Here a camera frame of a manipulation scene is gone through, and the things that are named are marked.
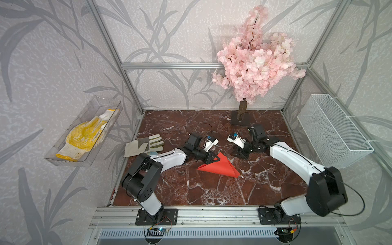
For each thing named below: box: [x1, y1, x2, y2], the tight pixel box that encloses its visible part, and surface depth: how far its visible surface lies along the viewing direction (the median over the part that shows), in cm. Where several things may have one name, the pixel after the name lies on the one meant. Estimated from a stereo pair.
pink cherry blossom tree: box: [211, 5, 307, 127], surface depth 75 cm
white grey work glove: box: [123, 134, 165, 158], surface depth 102 cm
